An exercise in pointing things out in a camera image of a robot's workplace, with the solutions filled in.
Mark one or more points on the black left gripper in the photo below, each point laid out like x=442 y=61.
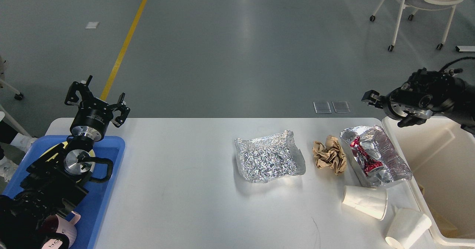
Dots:
x=89 y=122

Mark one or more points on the white bar on floor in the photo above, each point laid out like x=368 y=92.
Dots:
x=465 y=49

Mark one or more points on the left clear floor plate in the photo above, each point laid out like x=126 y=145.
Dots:
x=322 y=107

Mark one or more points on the white paper cup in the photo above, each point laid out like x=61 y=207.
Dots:
x=371 y=201
x=407 y=227

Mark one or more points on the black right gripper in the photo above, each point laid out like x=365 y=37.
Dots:
x=407 y=115

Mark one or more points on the crumpled aluminium foil sheet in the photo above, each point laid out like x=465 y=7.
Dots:
x=264 y=159

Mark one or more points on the person in black clothes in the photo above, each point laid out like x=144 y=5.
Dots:
x=8 y=135

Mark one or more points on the brown paper bag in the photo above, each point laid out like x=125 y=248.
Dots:
x=446 y=228

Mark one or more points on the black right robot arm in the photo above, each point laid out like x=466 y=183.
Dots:
x=425 y=94

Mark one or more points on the beige plastic bin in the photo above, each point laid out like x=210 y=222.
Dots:
x=441 y=157

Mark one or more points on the right clear floor plate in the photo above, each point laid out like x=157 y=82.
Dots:
x=341 y=106

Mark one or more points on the clear floor plate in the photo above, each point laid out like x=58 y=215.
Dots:
x=341 y=106
x=322 y=107

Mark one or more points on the crumpled brown paper ball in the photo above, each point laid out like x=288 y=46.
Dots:
x=330 y=154

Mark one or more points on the pink ribbed mug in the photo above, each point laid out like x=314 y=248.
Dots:
x=56 y=224

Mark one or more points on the blue plastic tray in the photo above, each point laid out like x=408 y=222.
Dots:
x=94 y=206

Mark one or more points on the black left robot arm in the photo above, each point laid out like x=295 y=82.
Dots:
x=55 y=182

